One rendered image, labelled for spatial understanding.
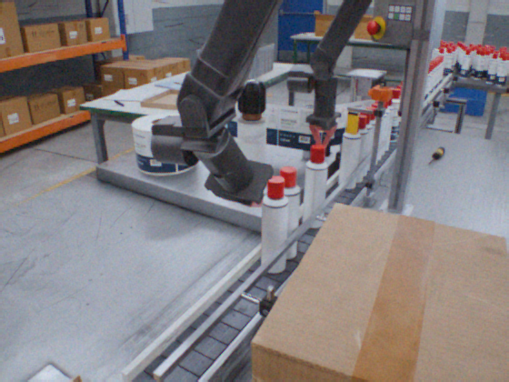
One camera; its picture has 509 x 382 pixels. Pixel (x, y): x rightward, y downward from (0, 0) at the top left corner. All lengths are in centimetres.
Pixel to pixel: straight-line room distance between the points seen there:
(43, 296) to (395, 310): 75
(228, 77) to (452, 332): 36
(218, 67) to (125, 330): 54
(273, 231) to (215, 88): 37
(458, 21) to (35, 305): 826
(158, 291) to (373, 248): 53
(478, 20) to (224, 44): 814
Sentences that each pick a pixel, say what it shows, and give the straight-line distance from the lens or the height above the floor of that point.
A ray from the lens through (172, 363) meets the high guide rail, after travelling 59.
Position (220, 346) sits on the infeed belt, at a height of 88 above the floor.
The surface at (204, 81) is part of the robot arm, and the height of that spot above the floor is 131.
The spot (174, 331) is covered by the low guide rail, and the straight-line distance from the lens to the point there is 70.
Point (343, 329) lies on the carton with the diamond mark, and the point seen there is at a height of 112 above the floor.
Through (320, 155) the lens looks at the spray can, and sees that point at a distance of 93.
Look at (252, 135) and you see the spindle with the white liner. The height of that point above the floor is 103.
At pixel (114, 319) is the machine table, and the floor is 83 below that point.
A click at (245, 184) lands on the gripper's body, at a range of 63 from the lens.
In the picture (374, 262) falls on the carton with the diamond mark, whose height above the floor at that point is 112.
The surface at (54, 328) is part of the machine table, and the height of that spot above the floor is 83.
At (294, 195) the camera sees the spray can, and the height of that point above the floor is 104.
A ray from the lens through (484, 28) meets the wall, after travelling 861.
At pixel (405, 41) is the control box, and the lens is 112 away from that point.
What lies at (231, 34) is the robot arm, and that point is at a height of 136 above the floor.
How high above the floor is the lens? 141
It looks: 26 degrees down
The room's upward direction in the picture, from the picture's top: straight up
